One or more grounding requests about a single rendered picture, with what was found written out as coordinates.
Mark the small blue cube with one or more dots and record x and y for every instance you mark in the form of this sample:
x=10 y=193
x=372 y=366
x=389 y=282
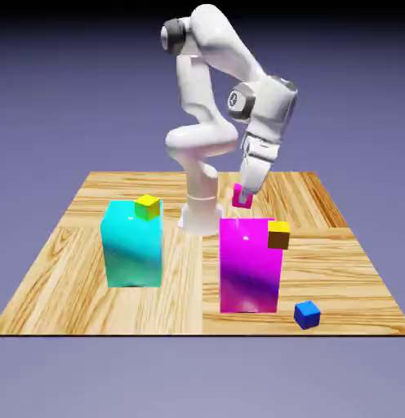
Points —
x=307 y=314

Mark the small yellow cube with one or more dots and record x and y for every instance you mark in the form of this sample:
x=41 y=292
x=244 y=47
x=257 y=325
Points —
x=278 y=235
x=147 y=207

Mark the large magenta box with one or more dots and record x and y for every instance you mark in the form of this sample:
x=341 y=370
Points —
x=250 y=264

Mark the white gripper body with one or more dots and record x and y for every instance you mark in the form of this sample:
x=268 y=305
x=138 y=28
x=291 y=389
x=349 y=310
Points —
x=253 y=169

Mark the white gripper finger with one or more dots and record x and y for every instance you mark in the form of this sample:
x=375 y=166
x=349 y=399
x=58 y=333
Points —
x=243 y=197

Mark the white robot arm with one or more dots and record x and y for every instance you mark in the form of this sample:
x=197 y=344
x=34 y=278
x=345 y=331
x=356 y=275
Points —
x=202 y=98

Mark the large cyan box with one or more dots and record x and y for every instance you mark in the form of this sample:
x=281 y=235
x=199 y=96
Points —
x=132 y=248

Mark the small pink cube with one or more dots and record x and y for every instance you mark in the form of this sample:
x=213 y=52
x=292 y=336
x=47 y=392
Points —
x=236 y=191

